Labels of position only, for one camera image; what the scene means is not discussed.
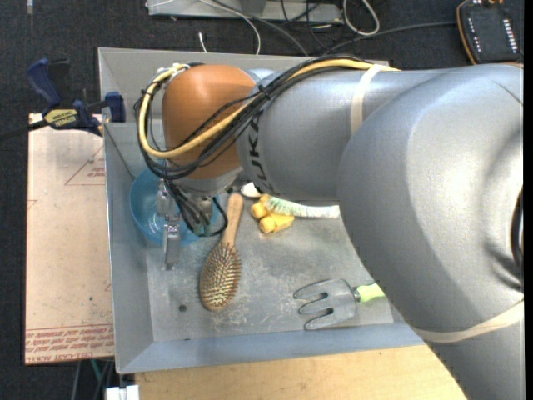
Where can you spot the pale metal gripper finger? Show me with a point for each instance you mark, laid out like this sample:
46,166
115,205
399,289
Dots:
172,248

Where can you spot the blue plastic bowl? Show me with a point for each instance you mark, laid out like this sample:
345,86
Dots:
145,211

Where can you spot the wooden hairbrush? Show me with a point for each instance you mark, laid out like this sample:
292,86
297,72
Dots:
220,273

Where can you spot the yellow toy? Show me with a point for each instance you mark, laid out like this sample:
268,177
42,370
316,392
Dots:
272,222

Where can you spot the grey metal bin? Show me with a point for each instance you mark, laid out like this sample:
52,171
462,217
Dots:
275,265

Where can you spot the brown cardboard board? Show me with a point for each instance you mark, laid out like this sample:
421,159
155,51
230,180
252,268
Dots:
66,240

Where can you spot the black cylinder on white bracket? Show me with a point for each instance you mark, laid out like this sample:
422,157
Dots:
251,191

